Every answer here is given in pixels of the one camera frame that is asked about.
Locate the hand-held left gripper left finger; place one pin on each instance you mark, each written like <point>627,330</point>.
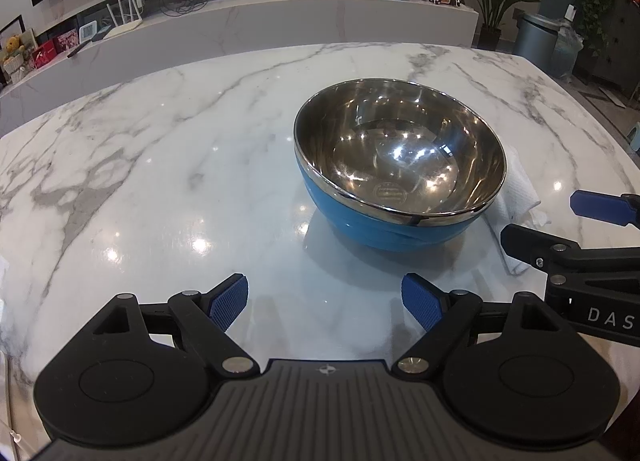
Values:
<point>227,303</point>

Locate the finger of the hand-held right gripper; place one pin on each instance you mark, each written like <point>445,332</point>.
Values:
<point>595,205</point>
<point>560,253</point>

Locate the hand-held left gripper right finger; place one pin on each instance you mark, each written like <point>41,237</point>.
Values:
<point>422,302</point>

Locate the white paper towel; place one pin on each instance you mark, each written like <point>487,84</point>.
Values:
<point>517,196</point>

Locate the blue steel bowl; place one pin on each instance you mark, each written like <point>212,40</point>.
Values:
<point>400,166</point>

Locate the small teal stool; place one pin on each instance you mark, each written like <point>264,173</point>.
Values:
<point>635,136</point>

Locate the clear plastic bag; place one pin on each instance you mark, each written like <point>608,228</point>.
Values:
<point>570,53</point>

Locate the grey cabinet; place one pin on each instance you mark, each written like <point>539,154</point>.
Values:
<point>622,51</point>

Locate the grey trash can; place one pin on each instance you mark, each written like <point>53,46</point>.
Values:
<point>535,41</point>

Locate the black remote control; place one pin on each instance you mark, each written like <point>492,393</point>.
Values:
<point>80,48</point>

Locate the white router with antennas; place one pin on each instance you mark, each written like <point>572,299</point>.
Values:
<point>122,26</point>

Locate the small white clock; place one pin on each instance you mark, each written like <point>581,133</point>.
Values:
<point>86,32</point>

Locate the pink box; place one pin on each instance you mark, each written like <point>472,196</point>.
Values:
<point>66,41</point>

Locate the red box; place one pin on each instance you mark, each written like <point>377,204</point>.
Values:
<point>45,53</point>

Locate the yellow teddy bear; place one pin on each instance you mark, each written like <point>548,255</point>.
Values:
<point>12,53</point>

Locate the dark picture frame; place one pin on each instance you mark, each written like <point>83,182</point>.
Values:
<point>11,28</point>

